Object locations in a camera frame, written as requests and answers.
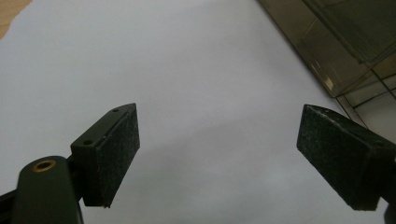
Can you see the transparent smoky plastic organizer box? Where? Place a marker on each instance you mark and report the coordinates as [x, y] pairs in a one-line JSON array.
[[348, 40]]

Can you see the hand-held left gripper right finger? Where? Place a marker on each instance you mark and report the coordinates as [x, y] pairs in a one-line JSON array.
[[339, 155]]

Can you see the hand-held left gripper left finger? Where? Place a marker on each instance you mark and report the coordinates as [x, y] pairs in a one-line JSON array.
[[106, 158]]

